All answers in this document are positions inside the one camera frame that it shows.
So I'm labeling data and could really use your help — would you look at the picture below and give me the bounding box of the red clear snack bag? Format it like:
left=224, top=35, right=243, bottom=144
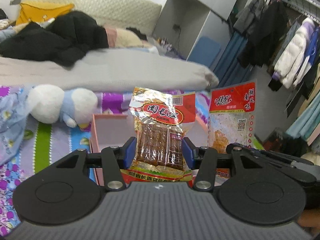
left=207, top=79, right=258, bottom=181

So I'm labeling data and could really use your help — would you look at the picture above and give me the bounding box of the red tofu snack bag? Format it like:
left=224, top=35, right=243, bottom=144
left=121, top=87, right=196, bottom=184

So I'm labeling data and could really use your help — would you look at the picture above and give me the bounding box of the pink cardboard box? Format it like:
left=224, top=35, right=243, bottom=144
left=89, top=113, right=211, bottom=186

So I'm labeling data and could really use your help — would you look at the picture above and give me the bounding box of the white blue plush toy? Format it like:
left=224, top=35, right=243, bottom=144
left=27, top=85, right=98, bottom=128

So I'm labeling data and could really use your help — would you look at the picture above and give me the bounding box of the white puffer jacket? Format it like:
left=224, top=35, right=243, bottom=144
left=274, top=17, right=315, bottom=89

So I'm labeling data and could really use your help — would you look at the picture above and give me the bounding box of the blue chair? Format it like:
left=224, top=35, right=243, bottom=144
left=187, top=36, right=221, bottom=68

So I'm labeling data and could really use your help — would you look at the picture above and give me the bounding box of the blue floral plastic bag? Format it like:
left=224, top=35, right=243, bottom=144
left=1, top=87, right=32, bottom=165

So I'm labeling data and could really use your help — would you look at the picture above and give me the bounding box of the black clothing pile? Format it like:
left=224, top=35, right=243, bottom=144
left=1, top=11, right=109, bottom=67

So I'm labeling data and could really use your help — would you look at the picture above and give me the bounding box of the black hanging coat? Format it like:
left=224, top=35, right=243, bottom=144
left=237, top=1, right=288, bottom=68

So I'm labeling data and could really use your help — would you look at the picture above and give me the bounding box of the cream quilted headboard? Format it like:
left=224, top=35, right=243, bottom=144
left=22, top=0, right=162, bottom=35

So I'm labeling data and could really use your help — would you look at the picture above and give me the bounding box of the grey bedside cabinet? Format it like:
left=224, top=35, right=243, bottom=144
left=153, top=0, right=237, bottom=59

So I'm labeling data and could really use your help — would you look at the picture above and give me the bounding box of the yellow pillow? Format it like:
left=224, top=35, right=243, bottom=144
left=16, top=2, right=74, bottom=25

